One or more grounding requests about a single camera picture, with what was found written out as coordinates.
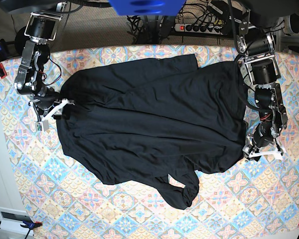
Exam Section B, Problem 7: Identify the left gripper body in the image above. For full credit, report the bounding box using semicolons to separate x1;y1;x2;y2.
242;130;286;161

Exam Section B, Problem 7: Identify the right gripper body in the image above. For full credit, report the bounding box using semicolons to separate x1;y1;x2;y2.
29;92;75;130

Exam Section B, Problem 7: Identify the black t-shirt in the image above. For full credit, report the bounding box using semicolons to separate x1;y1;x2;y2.
56;55;247;210

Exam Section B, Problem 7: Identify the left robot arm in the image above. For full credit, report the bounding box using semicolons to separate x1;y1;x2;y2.
228;0;299;161

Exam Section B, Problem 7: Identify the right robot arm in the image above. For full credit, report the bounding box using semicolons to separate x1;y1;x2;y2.
0;0;74;131

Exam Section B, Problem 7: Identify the patterned tablecloth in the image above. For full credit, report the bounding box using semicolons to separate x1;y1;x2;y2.
0;53;299;239

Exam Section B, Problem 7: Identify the black round stool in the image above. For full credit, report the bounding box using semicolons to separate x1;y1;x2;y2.
14;26;29;56

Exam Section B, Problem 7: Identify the lower left table clamp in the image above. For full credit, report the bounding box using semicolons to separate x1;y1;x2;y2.
0;220;42;239

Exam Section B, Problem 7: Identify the white power strip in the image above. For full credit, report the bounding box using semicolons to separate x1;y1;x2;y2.
174;23;223;35

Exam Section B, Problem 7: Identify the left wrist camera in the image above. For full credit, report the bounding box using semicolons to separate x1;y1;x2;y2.
273;150;286;160

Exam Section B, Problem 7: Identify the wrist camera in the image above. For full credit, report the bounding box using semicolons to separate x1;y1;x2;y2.
273;150;286;160
36;120;50;131

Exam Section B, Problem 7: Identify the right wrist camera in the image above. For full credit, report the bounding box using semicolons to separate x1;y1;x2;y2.
36;120;50;131

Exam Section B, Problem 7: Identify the white wall outlet box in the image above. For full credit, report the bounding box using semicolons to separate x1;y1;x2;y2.
0;207;31;236

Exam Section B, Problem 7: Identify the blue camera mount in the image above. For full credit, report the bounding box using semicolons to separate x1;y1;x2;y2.
109;0;186;16

